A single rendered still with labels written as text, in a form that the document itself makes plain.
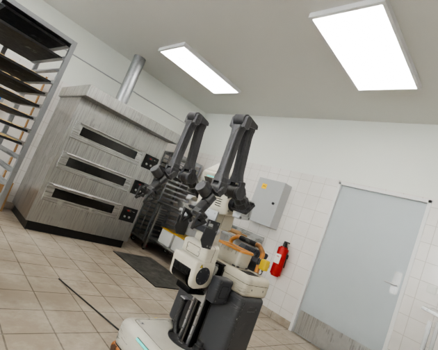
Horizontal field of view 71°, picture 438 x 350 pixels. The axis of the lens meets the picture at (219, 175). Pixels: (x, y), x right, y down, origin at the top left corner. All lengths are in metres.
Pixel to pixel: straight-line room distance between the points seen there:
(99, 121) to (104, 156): 0.49
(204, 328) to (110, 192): 3.15
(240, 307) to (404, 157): 3.10
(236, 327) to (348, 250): 2.58
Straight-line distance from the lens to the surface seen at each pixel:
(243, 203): 1.71
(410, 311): 4.08
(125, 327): 2.18
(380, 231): 4.26
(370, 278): 4.22
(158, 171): 1.83
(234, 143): 1.59
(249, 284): 1.95
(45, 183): 4.56
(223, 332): 2.03
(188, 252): 1.93
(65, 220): 4.75
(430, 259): 4.08
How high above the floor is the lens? 1.11
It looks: 6 degrees up
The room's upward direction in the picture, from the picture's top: 21 degrees clockwise
